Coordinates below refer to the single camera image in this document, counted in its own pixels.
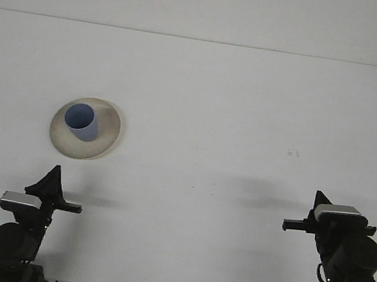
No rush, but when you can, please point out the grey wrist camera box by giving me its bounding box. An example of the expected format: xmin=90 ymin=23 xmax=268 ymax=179
xmin=313 ymin=201 xmax=367 ymax=228
xmin=0 ymin=189 xmax=45 ymax=216

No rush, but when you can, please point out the pale round plate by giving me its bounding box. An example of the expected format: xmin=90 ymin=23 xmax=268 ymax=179
xmin=46 ymin=92 xmax=124 ymax=165

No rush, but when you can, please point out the pale blue cup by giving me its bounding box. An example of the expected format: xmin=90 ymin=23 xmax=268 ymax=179
xmin=62 ymin=101 xmax=103 ymax=143

